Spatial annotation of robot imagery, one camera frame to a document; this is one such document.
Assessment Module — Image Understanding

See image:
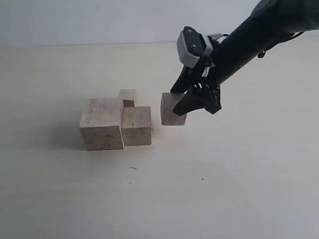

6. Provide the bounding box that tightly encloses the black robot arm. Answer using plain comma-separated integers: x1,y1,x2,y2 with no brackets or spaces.
171,0,319,116

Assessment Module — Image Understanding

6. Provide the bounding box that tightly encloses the smallest wooden cube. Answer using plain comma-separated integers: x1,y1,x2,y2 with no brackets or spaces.
119,89,137,108

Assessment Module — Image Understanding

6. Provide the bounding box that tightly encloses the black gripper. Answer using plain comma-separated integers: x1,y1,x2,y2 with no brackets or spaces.
170,16,292,116

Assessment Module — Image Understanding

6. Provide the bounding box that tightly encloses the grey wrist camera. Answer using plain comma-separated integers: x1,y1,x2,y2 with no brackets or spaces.
176,26,213,68

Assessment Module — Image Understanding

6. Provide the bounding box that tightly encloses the third largest wooden cube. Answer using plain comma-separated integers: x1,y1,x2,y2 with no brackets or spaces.
160,93,187,126

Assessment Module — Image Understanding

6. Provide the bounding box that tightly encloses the second largest wooden cube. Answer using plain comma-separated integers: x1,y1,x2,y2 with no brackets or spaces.
122,107,152,146

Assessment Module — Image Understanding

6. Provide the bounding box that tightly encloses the black cable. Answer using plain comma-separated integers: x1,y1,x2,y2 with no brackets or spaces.
209,31,307,59

